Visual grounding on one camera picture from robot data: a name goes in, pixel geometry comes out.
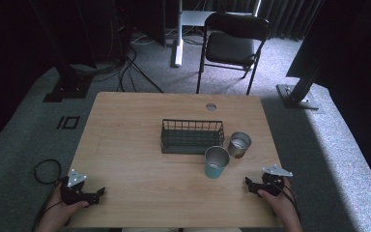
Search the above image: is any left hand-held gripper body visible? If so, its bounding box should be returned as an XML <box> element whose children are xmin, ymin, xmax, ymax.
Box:
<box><xmin>60</xmin><ymin>168</ymin><xmax>93</xmax><ymax>207</ymax></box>

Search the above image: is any teal metal cup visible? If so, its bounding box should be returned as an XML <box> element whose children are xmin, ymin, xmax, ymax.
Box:
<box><xmin>204</xmin><ymin>145</ymin><xmax>231</xmax><ymax>180</ymax></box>

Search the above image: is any silver metal cup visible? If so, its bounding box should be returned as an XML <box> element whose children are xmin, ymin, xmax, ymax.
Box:
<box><xmin>227</xmin><ymin>130</ymin><xmax>252</xmax><ymax>160</ymax></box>

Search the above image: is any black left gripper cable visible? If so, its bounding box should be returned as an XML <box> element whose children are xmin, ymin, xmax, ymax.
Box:
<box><xmin>31</xmin><ymin>159</ymin><xmax>70</xmax><ymax>232</ymax></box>

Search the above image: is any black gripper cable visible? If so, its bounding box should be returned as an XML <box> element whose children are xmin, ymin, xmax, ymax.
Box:
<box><xmin>31</xmin><ymin>159</ymin><xmax>70</xmax><ymax>232</ymax></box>
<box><xmin>269</xmin><ymin>176</ymin><xmax>302</xmax><ymax>224</ymax></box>

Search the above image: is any bundle of black floor cables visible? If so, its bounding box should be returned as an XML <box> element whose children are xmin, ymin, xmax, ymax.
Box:
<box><xmin>71</xmin><ymin>32</ymin><xmax>164</xmax><ymax>95</ymax></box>

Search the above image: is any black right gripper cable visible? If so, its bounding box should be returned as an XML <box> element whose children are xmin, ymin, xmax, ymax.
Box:
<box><xmin>269</xmin><ymin>176</ymin><xmax>302</xmax><ymax>224</ymax></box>

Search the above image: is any person's left hand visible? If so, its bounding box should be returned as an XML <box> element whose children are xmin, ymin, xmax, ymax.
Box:
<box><xmin>43</xmin><ymin>184</ymin><xmax>90</xmax><ymax>225</ymax></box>

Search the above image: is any black folding chair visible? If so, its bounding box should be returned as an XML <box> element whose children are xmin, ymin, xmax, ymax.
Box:
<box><xmin>195</xmin><ymin>12</ymin><xmax>271</xmax><ymax>96</ymax></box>

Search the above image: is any black metal stand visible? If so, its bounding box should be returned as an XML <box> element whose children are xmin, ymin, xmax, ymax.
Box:
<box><xmin>28</xmin><ymin>0</ymin><xmax>95</xmax><ymax>103</ymax></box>
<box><xmin>275</xmin><ymin>0</ymin><xmax>328</xmax><ymax>111</ymax></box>

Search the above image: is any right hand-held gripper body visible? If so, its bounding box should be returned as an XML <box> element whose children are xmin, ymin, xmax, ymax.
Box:
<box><xmin>253</xmin><ymin>164</ymin><xmax>294</xmax><ymax>197</ymax></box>

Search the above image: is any dark equipment cabinet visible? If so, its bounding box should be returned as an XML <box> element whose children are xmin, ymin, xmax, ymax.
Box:
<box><xmin>109</xmin><ymin>0</ymin><xmax>167</xmax><ymax>63</ymax></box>

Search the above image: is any person's right hand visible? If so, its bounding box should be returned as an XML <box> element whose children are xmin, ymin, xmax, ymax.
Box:
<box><xmin>256</xmin><ymin>177</ymin><xmax>297</xmax><ymax>220</ymax></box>

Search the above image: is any black wire basket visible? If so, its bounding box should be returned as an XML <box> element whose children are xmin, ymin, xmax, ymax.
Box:
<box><xmin>159</xmin><ymin>118</ymin><xmax>225</xmax><ymax>155</ymax></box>

